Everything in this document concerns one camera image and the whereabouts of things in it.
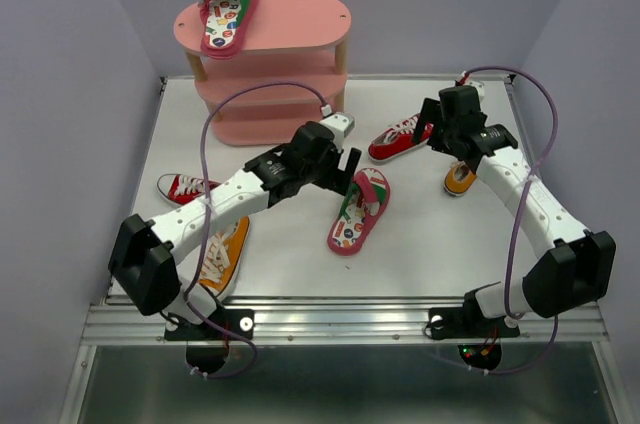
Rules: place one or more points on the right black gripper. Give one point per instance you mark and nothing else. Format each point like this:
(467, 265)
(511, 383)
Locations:
(429, 114)

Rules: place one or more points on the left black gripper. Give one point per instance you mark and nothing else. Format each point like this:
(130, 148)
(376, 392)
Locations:
(338, 180)

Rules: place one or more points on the pink sandal one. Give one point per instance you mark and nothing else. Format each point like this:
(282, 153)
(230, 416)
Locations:
(226, 24)
(365, 201)

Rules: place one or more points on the red sneaker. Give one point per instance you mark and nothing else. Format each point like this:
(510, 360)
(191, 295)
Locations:
(397, 140)
(180, 189)

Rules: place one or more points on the orange sneaker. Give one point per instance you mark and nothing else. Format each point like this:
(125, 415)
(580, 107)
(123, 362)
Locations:
(221, 266)
(458, 179)

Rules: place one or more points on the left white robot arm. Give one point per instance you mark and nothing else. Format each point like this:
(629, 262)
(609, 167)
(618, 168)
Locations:
(147, 253)

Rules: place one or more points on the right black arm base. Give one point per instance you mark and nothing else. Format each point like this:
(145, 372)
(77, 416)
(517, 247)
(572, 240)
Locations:
(480, 348)

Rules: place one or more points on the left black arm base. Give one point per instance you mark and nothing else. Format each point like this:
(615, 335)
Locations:
(222, 351)

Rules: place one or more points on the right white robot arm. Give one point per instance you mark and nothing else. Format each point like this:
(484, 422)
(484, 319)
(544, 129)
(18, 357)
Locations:
(573, 264)

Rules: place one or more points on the pink three-tier shoe shelf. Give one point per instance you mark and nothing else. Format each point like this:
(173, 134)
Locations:
(294, 57)

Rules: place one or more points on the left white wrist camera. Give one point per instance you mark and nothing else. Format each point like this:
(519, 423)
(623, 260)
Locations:
(340, 124)

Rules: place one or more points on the aluminium mounting rail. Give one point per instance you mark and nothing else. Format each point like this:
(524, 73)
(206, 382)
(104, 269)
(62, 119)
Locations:
(284, 321)

